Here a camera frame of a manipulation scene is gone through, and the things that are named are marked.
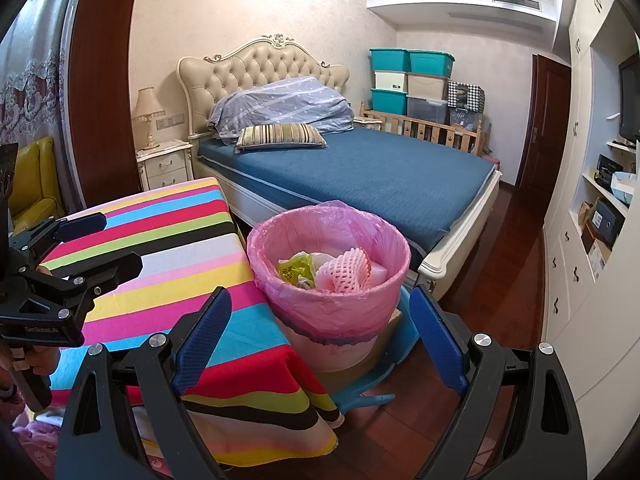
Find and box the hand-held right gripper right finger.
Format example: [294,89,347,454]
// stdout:
[409,285,586,480]

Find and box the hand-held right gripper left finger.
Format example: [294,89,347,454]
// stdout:
[52,286,233,480]

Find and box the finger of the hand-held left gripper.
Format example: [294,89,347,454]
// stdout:
[20,251,144,307]
[7,212,108,261]

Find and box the white foam sheet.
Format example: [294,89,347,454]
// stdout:
[367,260,390,287]

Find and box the pink plastic bag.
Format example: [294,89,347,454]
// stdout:
[246,200,412,373]

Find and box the pink foam fruit net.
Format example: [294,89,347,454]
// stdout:
[316,246,373,293]

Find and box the green wrapper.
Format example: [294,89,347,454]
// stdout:
[277,254,316,288]

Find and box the person's left hand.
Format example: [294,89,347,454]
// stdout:
[0,347,61,398]

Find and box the yellow leather armchair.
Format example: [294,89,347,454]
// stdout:
[7,136,68,233]

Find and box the blue plastic stool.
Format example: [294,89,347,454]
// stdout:
[332,285,421,413]

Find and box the rainbow striped tablecloth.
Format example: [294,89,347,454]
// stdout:
[30,177,343,468]

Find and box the cream nightstand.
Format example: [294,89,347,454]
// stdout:
[136,139,195,192]

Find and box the pink clothing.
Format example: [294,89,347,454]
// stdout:
[0,390,66,480]

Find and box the table lamp with beige shade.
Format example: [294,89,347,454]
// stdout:
[131,86,166,151]

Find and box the lace curtain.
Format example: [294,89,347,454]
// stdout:
[0,0,83,161]

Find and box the white built-in cabinet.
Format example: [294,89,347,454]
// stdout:
[542,0,640,401]

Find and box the bed with blue sheet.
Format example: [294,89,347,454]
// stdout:
[192,122,503,293]

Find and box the dark grey safe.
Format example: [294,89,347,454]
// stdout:
[590,197,626,243]

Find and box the striped pillow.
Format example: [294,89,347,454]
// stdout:
[235,123,328,153]

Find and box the clear grey storage box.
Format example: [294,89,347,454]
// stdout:
[406,96,448,125]

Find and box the lilac dotted duvet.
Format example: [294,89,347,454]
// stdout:
[207,76,356,141]

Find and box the black box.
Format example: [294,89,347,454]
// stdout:
[595,155,623,186]

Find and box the light blue box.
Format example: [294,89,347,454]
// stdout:
[611,171,637,203]

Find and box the beige tufted headboard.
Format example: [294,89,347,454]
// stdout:
[177,34,351,141]

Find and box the dark wooden door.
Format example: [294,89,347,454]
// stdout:
[515,54,572,191]

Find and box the teal plastic storage box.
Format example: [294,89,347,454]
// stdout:
[370,88,409,116]
[408,50,456,76]
[369,48,412,73]

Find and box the black white checkered bag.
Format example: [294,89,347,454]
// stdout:
[446,80,486,113]

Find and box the beige plastic storage box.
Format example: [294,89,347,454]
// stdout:
[406,72,449,101]

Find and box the white plastic storage box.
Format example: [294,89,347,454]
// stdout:
[372,70,410,93]

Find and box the black television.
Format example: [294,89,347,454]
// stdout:
[617,52,640,143]

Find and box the brown wooden door frame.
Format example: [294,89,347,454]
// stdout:
[65,0,146,211]

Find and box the wooden crib rail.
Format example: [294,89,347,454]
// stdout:
[360,101,486,156]

